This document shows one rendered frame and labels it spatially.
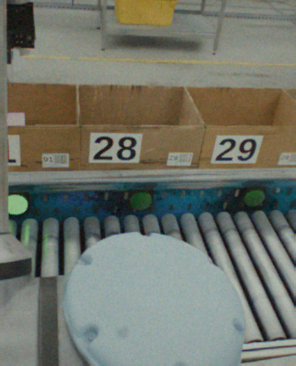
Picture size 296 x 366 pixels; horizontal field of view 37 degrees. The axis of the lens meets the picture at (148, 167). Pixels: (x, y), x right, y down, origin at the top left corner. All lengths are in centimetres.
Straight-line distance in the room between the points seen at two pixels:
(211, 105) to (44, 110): 62
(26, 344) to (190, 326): 12
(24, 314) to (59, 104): 131
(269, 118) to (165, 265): 149
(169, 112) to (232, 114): 25
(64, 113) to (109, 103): 17
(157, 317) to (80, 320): 6
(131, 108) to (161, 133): 30
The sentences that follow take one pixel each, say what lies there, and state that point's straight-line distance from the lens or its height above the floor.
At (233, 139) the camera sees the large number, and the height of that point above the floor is 100.
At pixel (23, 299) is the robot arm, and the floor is 143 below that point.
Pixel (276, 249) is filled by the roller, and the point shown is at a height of 75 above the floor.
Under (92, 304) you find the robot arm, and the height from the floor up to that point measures 145.
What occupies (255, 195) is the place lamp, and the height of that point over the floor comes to 83.
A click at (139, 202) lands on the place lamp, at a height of 81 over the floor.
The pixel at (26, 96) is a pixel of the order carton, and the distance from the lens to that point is 162.
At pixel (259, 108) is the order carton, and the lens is 179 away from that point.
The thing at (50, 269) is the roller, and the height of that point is 75.
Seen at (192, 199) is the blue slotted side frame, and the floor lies 78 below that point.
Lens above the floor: 172
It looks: 35 degrees down
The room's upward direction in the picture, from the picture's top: 7 degrees clockwise
